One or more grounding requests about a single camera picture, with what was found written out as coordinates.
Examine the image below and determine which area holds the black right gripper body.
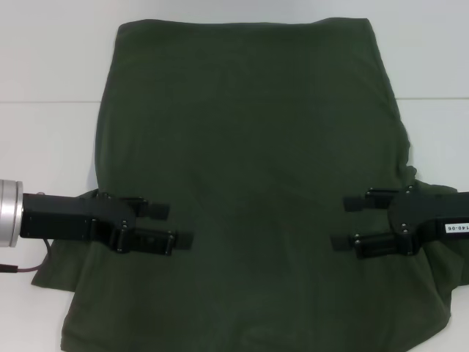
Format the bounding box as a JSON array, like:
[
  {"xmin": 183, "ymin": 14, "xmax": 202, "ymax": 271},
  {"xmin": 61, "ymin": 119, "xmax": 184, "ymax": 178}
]
[{"xmin": 389, "ymin": 186, "xmax": 469, "ymax": 254}]

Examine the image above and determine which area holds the left arm dark cable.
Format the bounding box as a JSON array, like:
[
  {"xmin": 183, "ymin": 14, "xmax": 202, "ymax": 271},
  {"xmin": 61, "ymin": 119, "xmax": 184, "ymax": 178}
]
[{"xmin": 0, "ymin": 238, "xmax": 51, "ymax": 274}]

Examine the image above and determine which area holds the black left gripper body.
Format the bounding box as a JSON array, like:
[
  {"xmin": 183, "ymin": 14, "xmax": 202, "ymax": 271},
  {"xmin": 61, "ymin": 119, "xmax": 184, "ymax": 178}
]
[{"xmin": 20, "ymin": 189, "xmax": 138, "ymax": 254}]

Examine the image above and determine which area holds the dark green t-shirt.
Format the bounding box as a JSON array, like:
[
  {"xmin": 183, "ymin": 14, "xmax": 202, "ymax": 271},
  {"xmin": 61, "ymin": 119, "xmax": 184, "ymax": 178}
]
[{"xmin": 31, "ymin": 16, "xmax": 469, "ymax": 352}]

